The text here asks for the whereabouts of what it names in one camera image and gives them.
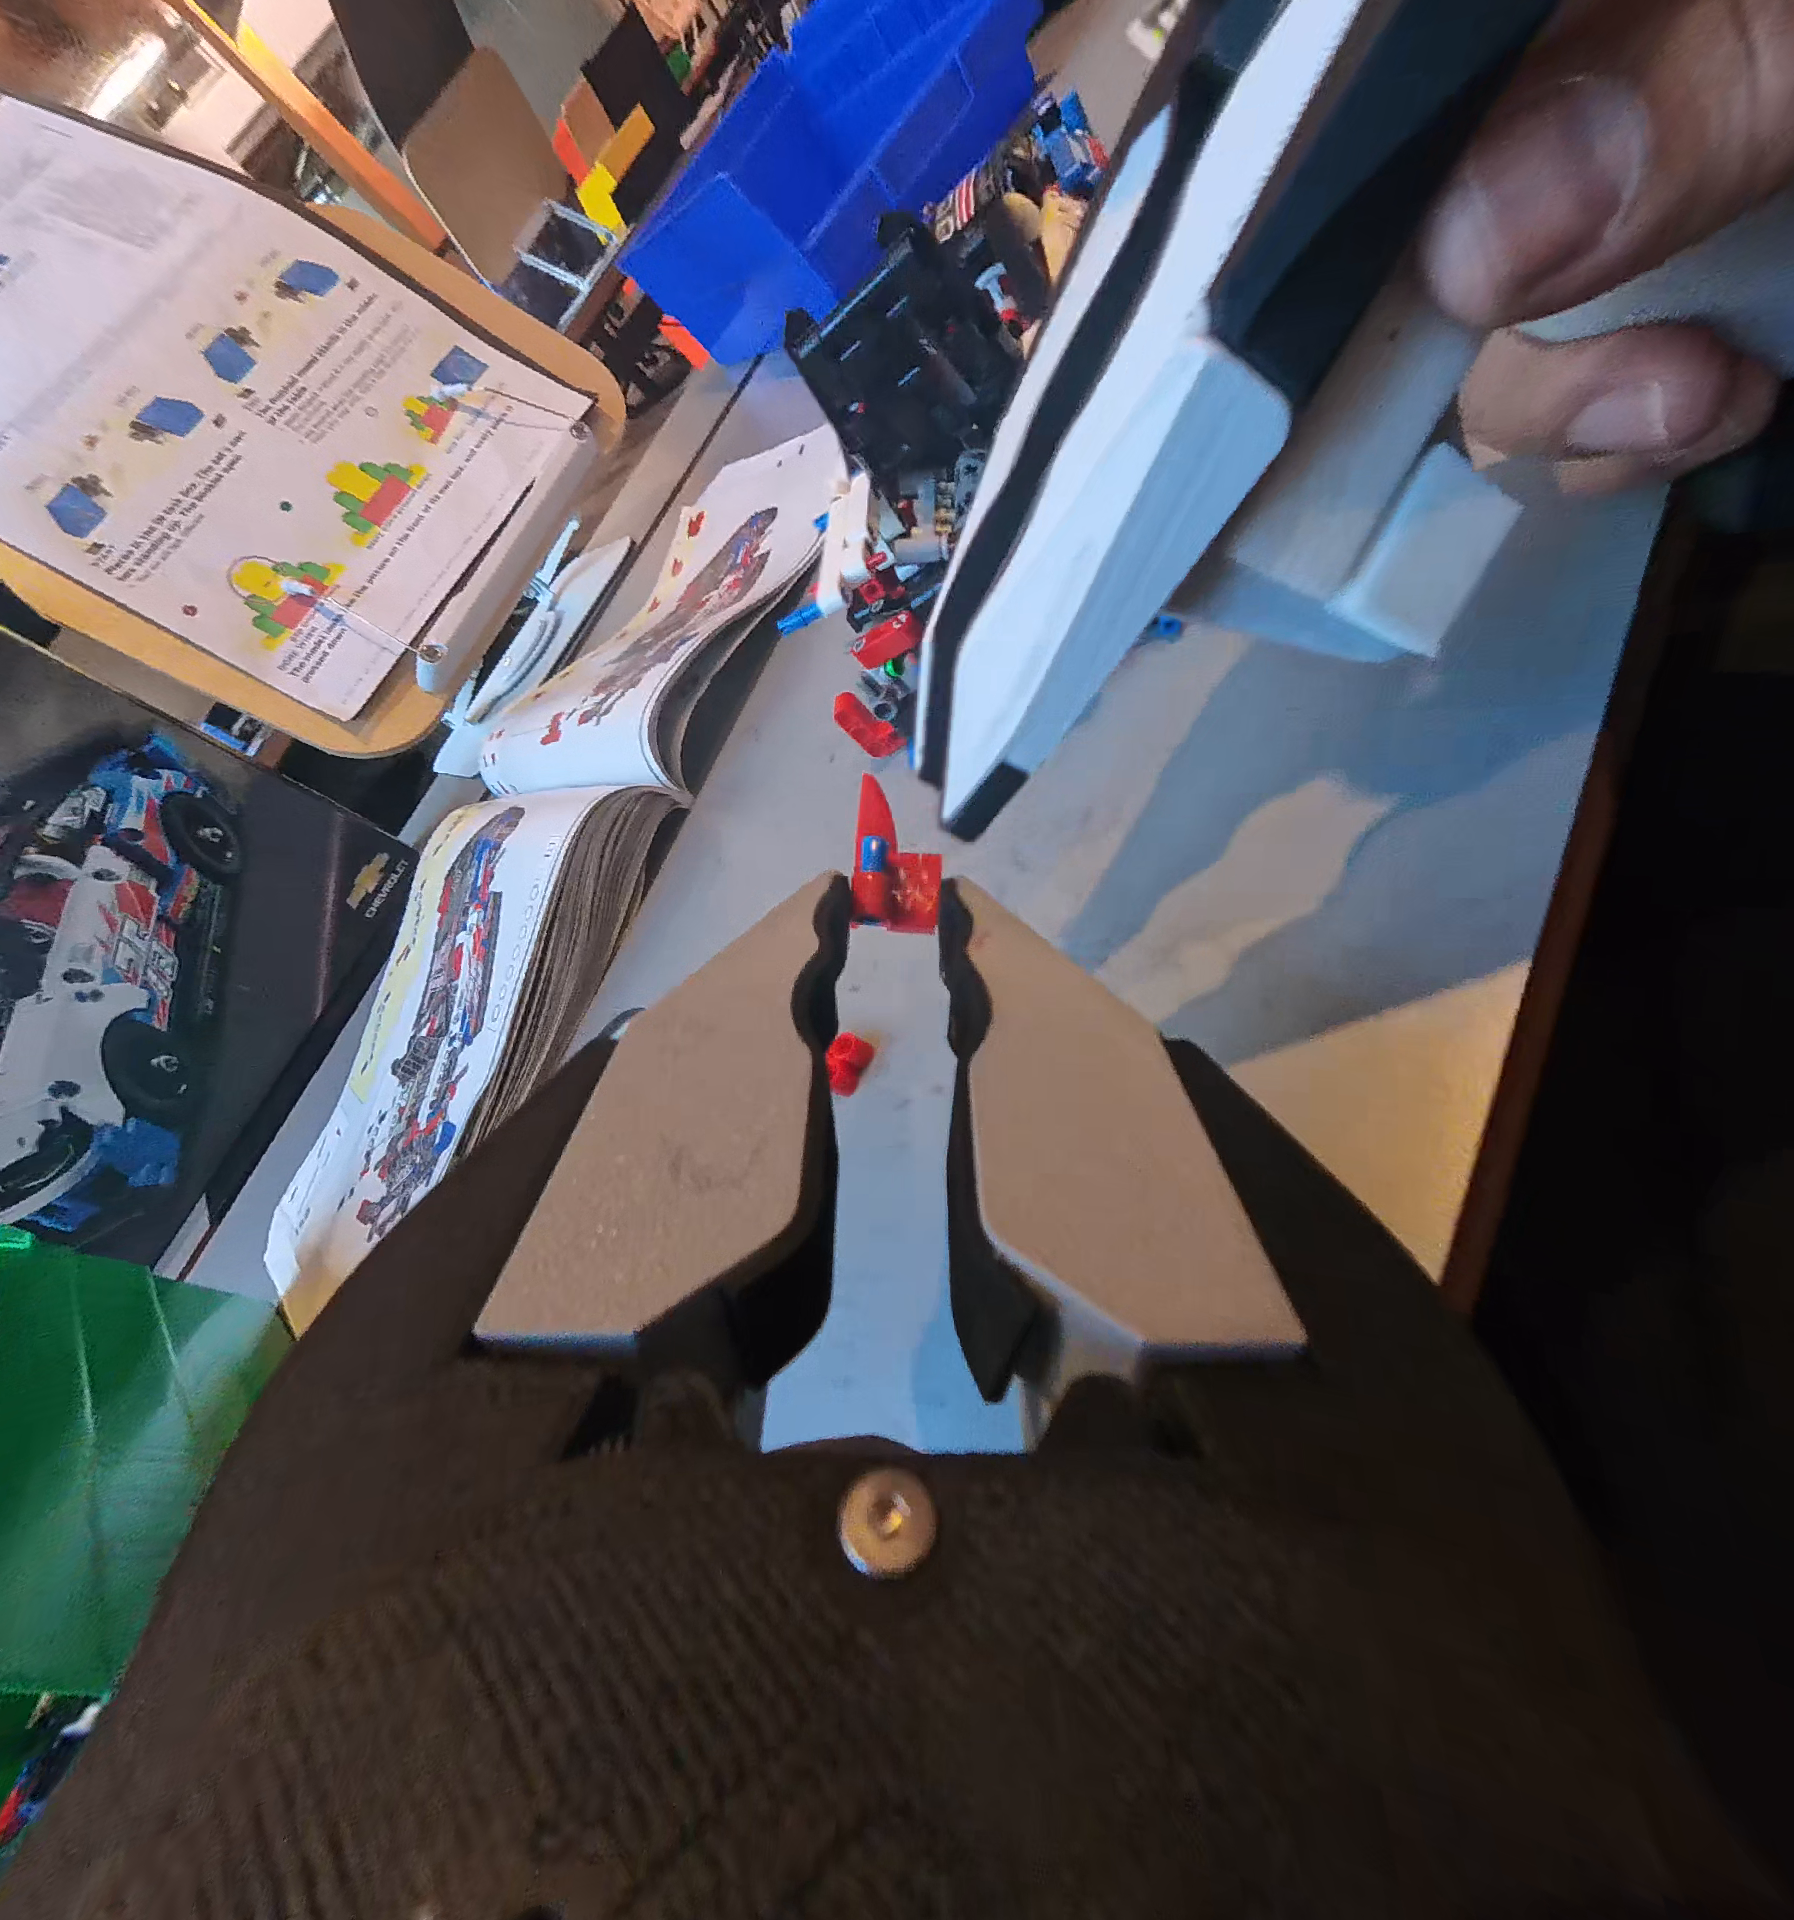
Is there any blue plastic bin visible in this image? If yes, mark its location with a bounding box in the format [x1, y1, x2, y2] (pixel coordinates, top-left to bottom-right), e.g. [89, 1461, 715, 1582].
[619, 0, 1049, 361]

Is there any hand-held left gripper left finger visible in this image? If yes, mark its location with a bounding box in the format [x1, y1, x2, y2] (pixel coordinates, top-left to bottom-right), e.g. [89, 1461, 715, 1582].
[473, 875, 854, 1397]

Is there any grey desk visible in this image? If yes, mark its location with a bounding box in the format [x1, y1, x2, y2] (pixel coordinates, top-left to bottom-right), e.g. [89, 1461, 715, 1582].
[185, 0, 1686, 1457]

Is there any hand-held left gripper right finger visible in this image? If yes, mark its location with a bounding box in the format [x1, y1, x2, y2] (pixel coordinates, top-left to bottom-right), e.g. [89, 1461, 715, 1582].
[940, 876, 1308, 1405]

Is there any open instruction booklet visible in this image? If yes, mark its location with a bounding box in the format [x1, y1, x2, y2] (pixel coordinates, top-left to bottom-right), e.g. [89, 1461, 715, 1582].
[264, 426, 869, 1299]

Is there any black toy car box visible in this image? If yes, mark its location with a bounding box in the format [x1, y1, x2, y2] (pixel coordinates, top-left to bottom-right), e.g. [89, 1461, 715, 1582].
[0, 593, 420, 1278]

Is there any person's right hand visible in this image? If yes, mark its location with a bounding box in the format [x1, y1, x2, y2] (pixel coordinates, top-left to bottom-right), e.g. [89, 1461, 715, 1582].
[1422, 0, 1794, 501]

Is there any toy brick race car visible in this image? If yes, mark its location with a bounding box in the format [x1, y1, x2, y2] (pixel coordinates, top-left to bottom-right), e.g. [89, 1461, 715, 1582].
[777, 89, 1184, 758]

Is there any printed instruction sheet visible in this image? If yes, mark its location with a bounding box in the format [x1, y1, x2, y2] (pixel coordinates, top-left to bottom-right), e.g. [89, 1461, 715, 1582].
[0, 98, 598, 721]

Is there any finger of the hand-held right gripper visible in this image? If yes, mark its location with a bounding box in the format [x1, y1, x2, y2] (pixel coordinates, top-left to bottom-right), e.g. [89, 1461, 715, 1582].
[912, 336, 1300, 841]
[973, 0, 1379, 497]

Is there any green plastic bin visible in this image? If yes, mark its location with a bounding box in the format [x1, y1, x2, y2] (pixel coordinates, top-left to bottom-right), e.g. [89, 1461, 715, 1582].
[0, 1227, 290, 1920]

